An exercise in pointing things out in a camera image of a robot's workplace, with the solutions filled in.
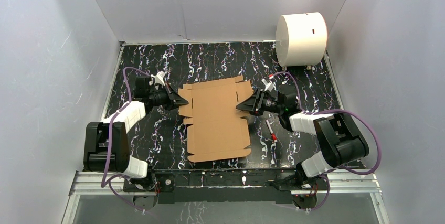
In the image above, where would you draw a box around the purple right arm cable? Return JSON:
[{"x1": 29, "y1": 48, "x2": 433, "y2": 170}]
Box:
[{"x1": 269, "y1": 71, "x2": 382, "y2": 212}]

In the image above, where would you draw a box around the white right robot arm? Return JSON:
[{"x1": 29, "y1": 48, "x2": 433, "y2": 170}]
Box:
[{"x1": 236, "y1": 85, "x2": 369, "y2": 189}]

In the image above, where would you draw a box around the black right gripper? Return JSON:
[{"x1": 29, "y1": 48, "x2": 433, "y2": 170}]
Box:
[{"x1": 236, "y1": 87, "x2": 283, "y2": 116}]

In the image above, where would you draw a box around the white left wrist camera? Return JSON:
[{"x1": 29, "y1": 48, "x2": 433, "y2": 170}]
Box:
[{"x1": 152, "y1": 71, "x2": 166, "y2": 86}]

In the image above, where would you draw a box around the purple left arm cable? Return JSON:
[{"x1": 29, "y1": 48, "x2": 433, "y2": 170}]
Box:
[{"x1": 101, "y1": 67, "x2": 157, "y2": 212}]

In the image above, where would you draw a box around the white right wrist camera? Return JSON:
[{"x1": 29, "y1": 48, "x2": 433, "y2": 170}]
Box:
[{"x1": 262, "y1": 79, "x2": 275, "y2": 92}]

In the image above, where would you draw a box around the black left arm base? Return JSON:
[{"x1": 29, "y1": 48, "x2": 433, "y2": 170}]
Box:
[{"x1": 123, "y1": 171, "x2": 175, "y2": 212}]

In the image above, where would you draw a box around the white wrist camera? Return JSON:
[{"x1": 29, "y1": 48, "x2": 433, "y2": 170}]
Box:
[
  {"x1": 262, "y1": 79, "x2": 275, "y2": 92},
  {"x1": 152, "y1": 71, "x2": 166, "y2": 86}
]

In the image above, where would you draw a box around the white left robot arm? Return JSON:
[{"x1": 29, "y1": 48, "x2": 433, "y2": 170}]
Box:
[{"x1": 83, "y1": 76, "x2": 188, "y2": 190}]

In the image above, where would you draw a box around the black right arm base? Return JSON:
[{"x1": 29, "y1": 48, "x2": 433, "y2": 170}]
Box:
[{"x1": 269, "y1": 172, "x2": 331, "y2": 212}]

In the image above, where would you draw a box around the aluminium front rail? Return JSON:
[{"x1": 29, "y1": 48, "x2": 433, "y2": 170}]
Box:
[{"x1": 62, "y1": 170, "x2": 390, "y2": 223}]

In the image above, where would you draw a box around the red capped white marker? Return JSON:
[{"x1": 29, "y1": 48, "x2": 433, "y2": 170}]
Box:
[{"x1": 266, "y1": 120, "x2": 278, "y2": 143}]

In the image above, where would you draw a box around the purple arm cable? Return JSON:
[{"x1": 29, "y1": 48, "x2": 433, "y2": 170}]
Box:
[
  {"x1": 269, "y1": 71, "x2": 382, "y2": 212},
  {"x1": 101, "y1": 67, "x2": 157, "y2": 212}
]

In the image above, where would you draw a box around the white cylindrical container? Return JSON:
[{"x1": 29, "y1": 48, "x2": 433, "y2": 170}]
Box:
[{"x1": 275, "y1": 12, "x2": 328, "y2": 67}]

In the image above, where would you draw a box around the brown cardboard box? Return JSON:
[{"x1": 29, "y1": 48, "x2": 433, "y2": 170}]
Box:
[{"x1": 178, "y1": 75, "x2": 253, "y2": 163}]

